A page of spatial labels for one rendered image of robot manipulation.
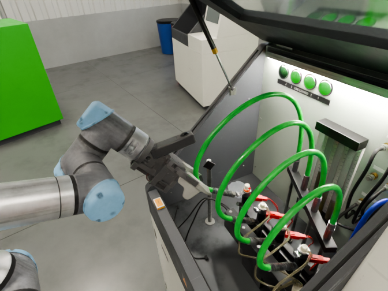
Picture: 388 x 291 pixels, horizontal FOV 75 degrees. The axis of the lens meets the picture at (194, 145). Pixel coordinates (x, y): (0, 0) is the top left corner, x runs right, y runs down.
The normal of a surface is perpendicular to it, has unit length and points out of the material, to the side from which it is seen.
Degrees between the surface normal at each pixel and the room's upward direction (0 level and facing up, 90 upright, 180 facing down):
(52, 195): 50
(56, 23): 90
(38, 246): 0
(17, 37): 90
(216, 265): 0
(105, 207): 90
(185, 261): 0
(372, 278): 76
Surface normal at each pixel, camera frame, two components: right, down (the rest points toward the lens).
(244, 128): 0.43, 0.49
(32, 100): 0.69, 0.38
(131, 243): -0.04, -0.83
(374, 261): -0.88, 0.07
